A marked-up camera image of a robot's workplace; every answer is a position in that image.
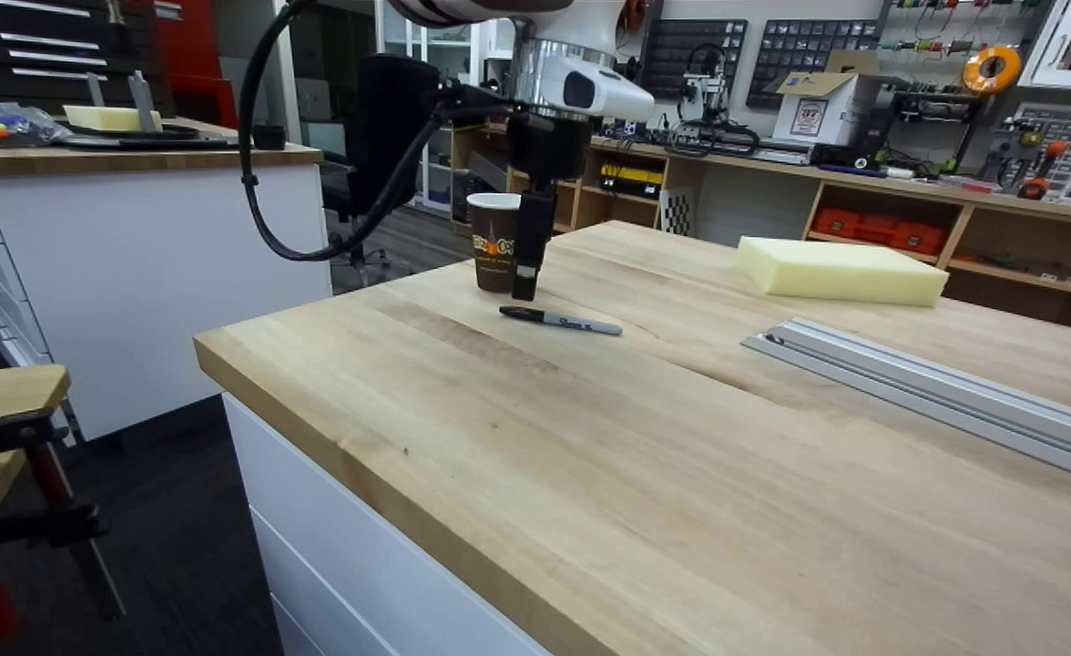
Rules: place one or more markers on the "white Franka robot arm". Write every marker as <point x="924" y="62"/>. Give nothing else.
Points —
<point x="592" y="82"/>

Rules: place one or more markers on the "yellow black tool case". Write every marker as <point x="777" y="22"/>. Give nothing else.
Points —
<point x="630" y="180"/>

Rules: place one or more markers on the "brown paper cup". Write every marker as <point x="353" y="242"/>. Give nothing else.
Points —
<point x="489" y="240"/>

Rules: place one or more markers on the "orange filament spool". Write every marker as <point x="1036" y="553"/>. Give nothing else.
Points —
<point x="980" y="73"/>

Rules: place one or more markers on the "black marker pen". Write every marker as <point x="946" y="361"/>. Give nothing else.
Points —
<point x="558" y="317"/>

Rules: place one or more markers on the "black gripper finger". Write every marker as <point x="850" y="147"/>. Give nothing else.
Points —
<point x="532" y="242"/>

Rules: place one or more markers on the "white table cabinet base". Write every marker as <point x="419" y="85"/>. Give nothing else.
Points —
<point x="353" y="569"/>

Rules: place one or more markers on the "pale yellow foam block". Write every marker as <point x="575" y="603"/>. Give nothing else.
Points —
<point x="840" y="271"/>

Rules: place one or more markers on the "orange storage bin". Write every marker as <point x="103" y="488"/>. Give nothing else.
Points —
<point x="880" y="231"/>

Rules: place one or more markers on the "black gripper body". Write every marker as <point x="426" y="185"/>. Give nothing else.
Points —
<point x="551" y="147"/>

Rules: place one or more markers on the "white table with wooden top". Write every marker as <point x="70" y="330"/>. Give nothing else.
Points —
<point x="135" y="266"/>

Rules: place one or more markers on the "long wooden wall bench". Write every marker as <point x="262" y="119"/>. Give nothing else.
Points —
<point x="1020" y="260"/>

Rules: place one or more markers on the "red tool cabinet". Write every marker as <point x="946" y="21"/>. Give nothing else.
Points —
<point x="193" y="58"/>

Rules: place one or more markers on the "black wall tool panel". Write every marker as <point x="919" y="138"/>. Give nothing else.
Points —
<point x="685" y="49"/>
<point x="810" y="49"/>

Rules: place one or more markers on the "white printed cardboard box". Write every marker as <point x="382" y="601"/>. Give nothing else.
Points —
<point x="813" y="110"/>

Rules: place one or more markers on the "dark high back chair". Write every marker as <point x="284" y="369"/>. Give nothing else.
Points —
<point x="396" y="123"/>

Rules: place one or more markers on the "silver aluminium extrusion rail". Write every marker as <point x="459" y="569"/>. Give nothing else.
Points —
<point x="937" y="389"/>

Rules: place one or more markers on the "yellow foam pad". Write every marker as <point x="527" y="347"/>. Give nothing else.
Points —
<point x="103" y="119"/>

